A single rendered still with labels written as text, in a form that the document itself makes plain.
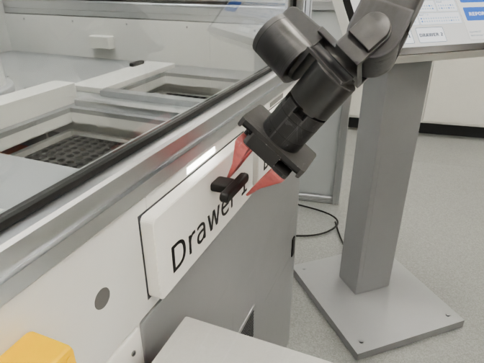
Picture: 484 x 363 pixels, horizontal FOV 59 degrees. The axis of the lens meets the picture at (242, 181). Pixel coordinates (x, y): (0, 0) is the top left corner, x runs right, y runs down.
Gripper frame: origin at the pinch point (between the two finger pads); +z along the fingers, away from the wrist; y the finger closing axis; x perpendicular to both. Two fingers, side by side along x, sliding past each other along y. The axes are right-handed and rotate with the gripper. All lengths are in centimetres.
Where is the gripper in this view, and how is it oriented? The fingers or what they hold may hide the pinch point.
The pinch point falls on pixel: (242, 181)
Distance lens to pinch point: 59.2
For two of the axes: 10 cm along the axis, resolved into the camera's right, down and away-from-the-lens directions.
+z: -5.5, 6.3, 5.5
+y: -7.4, -6.7, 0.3
